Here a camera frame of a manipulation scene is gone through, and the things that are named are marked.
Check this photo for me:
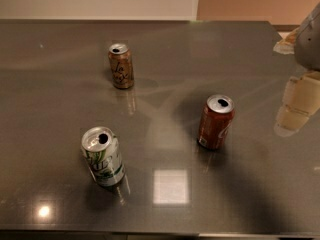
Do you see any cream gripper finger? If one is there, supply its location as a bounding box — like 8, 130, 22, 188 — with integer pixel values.
274, 71, 320, 137
273, 29, 298, 55

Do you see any orange La Croix can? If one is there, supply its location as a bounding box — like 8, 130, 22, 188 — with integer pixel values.
108, 43, 134, 89

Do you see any green and white soda can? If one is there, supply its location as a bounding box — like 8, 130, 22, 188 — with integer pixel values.
81, 126, 125, 187

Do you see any red coke can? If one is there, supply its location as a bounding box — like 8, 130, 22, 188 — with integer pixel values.
197, 94, 235, 150

